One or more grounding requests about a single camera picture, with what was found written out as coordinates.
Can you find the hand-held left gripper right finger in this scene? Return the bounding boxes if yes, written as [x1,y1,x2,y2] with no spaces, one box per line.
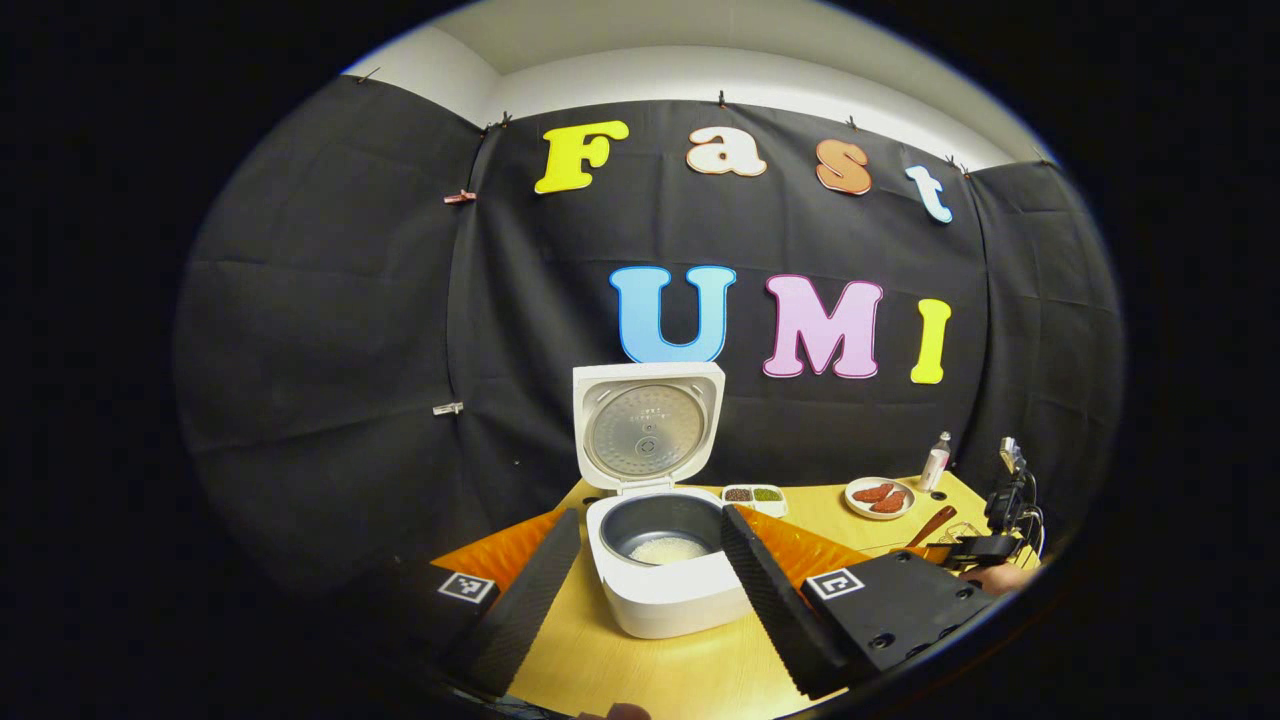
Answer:
[720,503,1001,701]

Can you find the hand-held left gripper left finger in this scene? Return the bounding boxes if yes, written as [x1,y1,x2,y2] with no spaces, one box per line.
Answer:
[330,507,582,699]

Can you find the brown wooden spoon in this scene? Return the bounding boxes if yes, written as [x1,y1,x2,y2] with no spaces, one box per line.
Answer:
[905,505,958,551]

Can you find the white rice cooker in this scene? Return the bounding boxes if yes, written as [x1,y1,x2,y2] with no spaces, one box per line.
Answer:
[572,361,753,640]

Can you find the small bottle with pink label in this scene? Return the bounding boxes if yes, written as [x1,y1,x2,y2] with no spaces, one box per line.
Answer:
[919,431,953,492]

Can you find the white divided grain dish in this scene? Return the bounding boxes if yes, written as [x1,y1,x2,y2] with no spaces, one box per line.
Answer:
[721,484,789,518]

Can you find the white round plate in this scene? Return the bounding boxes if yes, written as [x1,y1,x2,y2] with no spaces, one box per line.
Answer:
[844,476,916,521]

